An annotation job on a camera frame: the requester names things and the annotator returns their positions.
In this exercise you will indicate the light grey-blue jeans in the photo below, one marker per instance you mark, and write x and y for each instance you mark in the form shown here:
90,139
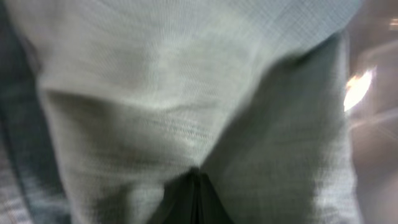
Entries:
103,102

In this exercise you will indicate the clear plastic storage bin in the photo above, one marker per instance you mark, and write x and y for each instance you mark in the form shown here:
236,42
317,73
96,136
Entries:
373,60

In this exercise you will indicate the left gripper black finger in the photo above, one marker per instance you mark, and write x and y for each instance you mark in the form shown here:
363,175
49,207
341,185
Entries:
190,199

